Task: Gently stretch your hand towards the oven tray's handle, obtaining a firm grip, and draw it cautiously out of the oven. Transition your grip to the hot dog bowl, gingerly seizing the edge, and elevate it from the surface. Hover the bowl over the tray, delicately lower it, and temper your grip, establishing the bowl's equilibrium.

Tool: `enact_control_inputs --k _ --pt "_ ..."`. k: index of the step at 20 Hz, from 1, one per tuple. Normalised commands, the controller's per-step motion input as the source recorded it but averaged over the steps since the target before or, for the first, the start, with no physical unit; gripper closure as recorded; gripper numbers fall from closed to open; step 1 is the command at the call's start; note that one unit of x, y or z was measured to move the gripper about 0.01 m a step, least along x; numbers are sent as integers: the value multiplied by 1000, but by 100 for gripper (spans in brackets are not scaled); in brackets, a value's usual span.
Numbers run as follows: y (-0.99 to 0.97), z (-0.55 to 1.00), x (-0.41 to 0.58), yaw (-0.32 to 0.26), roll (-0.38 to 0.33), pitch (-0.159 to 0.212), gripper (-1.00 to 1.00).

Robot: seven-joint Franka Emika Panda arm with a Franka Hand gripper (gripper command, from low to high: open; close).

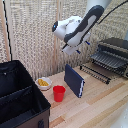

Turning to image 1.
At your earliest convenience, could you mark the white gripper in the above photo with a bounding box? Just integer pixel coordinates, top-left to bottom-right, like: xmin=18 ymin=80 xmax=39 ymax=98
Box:
xmin=61 ymin=33 xmax=91 ymax=56

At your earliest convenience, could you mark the small white bowl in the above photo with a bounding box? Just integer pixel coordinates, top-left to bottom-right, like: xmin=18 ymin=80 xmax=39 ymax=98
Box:
xmin=35 ymin=76 xmax=53 ymax=92

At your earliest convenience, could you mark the black toaster oven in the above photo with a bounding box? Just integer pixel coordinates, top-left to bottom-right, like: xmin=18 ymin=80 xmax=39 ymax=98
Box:
xmin=89 ymin=37 xmax=128 ymax=80

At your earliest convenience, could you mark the dark blue book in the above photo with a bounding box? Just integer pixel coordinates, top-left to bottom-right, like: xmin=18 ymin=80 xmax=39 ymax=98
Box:
xmin=63 ymin=63 xmax=86 ymax=99

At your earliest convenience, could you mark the beige woven folding screen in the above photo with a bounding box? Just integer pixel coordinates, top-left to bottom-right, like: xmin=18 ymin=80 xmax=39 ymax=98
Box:
xmin=0 ymin=0 xmax=128 ymax=81

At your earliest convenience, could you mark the red plastic cup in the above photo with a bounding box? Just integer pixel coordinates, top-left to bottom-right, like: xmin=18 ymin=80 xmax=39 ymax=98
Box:
xmin=52 ymin=85 xmax=67 ymax=103

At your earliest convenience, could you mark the thin black vertical pole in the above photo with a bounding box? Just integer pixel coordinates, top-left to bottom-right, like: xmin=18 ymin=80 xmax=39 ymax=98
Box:
xmin=2 ymin=0 xmax=13 ymax=63

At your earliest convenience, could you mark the black fabric storage box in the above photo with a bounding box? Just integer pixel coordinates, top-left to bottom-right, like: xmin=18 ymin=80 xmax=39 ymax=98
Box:
xmin=0 ymin=59 xmax=52 ymax=128

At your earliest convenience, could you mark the black wire oven rack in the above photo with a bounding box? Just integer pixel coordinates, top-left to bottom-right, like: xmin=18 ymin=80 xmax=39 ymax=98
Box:
xmin=79 ymin=63 xmax=112 ymax=85

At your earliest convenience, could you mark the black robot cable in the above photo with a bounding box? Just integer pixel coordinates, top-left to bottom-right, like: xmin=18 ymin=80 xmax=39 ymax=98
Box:
xmin=99 ymin=0 xmax=128 ymax=24

